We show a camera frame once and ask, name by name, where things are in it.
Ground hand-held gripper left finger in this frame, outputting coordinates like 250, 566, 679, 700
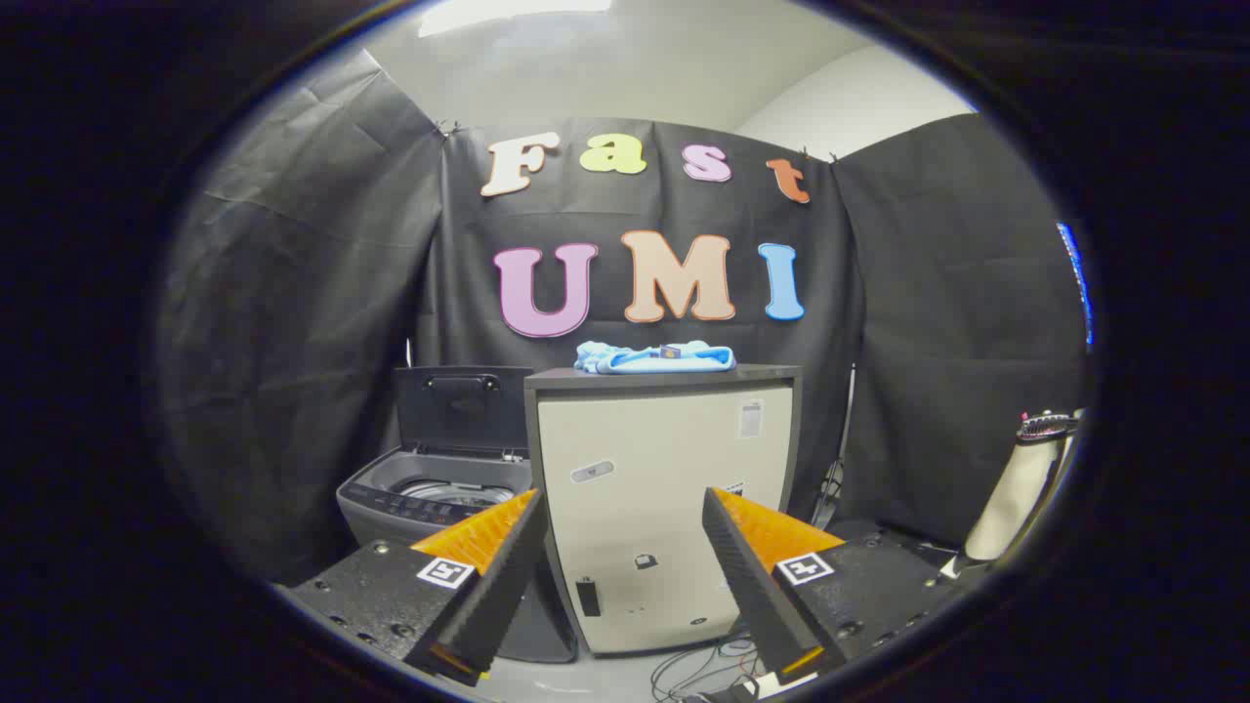
291, 488, 548, 686

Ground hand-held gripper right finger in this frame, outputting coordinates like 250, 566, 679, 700
701, 486, 963, 684

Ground grey top-load washing machine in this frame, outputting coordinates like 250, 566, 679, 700
337, 445, 577, 665

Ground light blue buttoned shirt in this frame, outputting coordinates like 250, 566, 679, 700
573, 340, 737, 376

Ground beige cabinet with dark top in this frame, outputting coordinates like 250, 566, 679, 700
523, 363, 805, 657

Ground white upright object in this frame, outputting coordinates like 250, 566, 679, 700
963, 410, 1085, 563

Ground black backdrop cloth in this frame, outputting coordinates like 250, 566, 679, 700
156, 49, 1090, 587

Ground blue lit screen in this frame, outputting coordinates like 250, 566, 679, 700
1057, 223, 1095, 349

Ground tangle of floor cables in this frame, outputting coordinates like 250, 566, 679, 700
648, 633, 765, 702

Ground hanging black cables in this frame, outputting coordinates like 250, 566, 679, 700
811, 366, 860, 530

